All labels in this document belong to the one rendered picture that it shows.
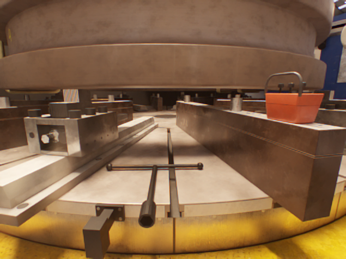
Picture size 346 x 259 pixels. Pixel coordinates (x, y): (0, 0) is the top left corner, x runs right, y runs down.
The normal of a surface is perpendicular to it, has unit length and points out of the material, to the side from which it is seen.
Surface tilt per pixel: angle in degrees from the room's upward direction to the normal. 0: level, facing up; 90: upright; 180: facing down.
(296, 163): 90
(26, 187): 71
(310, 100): 97
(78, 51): 90
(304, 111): 97
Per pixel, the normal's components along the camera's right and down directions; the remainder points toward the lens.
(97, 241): -0.05, 0.21
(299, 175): -0.98, 0.04
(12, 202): 0.98, 0.04
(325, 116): -0.82, 0.11
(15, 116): 0.84, 0.11
